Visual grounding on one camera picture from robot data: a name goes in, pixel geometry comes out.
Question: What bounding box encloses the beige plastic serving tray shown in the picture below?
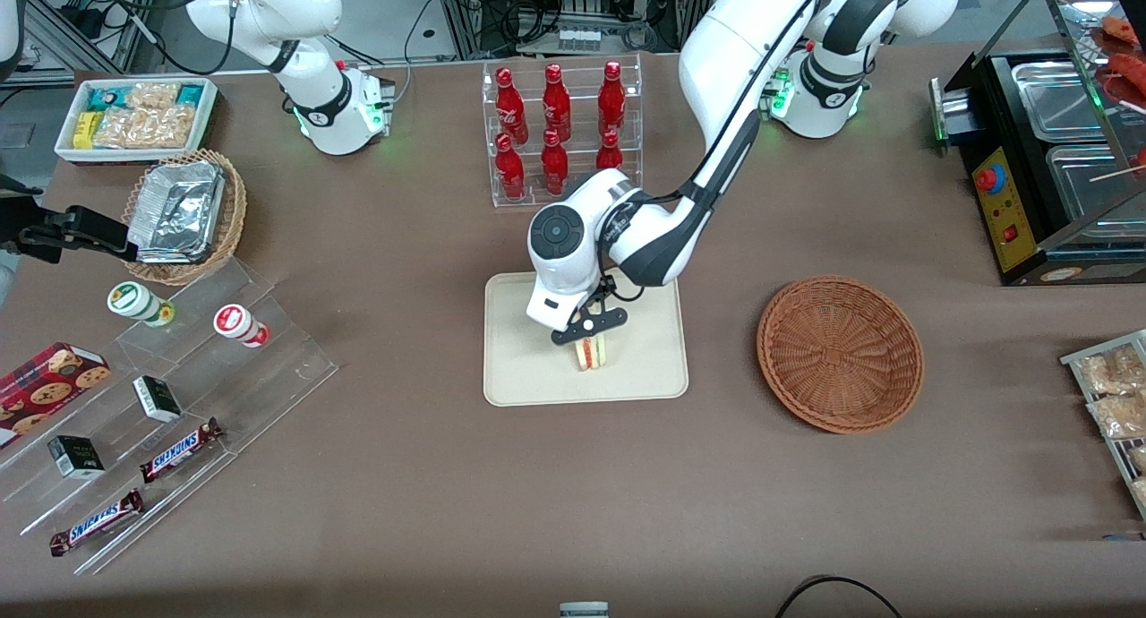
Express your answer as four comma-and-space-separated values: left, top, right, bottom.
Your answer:
483, 266, 688, 408

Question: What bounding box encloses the light wicker basket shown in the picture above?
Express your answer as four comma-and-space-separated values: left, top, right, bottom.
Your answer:
121, 148, 247, 288

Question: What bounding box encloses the round brown wicker basket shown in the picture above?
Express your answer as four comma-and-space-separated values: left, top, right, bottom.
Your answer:
757, 276, 925, 435

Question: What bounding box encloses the green lid cup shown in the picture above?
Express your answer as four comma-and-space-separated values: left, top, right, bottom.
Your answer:
107, 280, 175, 328

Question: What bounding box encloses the white rectangular snack bin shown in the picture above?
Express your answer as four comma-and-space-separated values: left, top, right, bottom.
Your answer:
54, 76, 220, 167

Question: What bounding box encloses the clear acrylic bottle rack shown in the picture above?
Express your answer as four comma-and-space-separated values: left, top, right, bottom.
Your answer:
482, 54, 644, 209

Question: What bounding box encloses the red tartan cookie box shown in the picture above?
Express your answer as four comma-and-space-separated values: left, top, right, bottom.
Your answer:
0, 342, 111, 449

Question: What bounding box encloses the red lid cup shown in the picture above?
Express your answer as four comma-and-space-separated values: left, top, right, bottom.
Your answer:
213, 305, 269, 348

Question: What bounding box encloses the small black box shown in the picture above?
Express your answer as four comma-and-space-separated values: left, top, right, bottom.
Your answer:
133, 375, 183, 424
47, 435, 106, 481

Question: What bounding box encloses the clear acrylic stepped stand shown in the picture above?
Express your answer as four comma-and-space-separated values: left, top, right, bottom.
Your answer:
0, 255, 339, 576

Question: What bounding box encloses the snickers chocolate bar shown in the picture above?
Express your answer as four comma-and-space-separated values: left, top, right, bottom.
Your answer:
139, 418, 223, 485
49, 489, 144, 558

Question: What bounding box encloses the black food warmer yellow panel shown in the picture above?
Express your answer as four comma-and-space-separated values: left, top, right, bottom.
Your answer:
931, 0, 1146, 288

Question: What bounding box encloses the steel warmer pan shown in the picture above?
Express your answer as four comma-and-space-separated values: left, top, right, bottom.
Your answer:
1012, 60, 1116, 144
1046, 143, 1146, 225

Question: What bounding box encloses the black looped cable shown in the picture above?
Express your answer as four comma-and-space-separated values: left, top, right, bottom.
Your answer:
774, 575, 905, 618

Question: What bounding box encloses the metal wire snack tray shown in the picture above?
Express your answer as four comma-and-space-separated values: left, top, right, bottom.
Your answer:
1061, 330, 1146, 520

